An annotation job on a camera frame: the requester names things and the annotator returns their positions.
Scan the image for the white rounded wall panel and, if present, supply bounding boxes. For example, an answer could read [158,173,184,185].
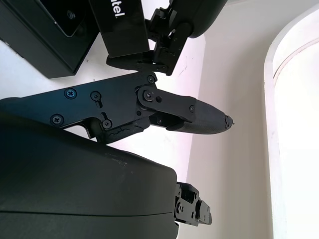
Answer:
[264,4,319,239]

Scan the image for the black box base with foam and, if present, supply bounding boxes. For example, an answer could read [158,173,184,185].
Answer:
[0,0,100,80]

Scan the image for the small silver depth camera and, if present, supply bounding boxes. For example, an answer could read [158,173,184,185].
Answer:
[51,0,87,38]

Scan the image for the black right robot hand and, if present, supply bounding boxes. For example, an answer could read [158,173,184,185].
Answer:
[0,72,236,239]

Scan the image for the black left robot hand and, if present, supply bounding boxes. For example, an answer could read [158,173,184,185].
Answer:
[107,0,229,77]

